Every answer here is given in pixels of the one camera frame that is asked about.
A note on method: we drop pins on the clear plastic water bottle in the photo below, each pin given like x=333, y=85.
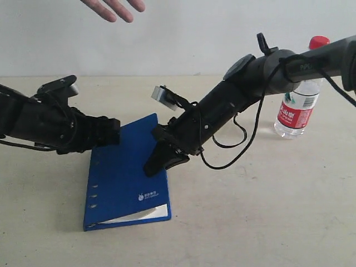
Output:
x=296, y=109

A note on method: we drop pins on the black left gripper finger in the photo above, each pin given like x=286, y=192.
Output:
x=108, y=124
x=107, y=138

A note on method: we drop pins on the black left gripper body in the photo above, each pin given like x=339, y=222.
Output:
x=82, y=133

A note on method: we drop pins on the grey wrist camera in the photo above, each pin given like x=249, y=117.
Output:
x=62, y=88
x=165, y=96

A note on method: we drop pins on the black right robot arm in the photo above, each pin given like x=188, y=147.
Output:
x=246, y=82

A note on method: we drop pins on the blue ring binder notebook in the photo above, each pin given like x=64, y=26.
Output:
x=118, y=191

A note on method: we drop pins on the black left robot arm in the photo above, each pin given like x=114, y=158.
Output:
x=47, y=120

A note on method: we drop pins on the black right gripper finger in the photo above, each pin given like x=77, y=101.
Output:
x=161, y=156
x=175, y=160

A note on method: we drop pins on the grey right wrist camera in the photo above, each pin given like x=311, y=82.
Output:
x=165, y=96

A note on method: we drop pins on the person's open hand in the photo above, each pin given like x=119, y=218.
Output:
x=109, y=10

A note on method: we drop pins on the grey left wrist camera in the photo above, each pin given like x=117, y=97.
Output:
x=62, y=88

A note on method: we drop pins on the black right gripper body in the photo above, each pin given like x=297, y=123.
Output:
x=184, y=136

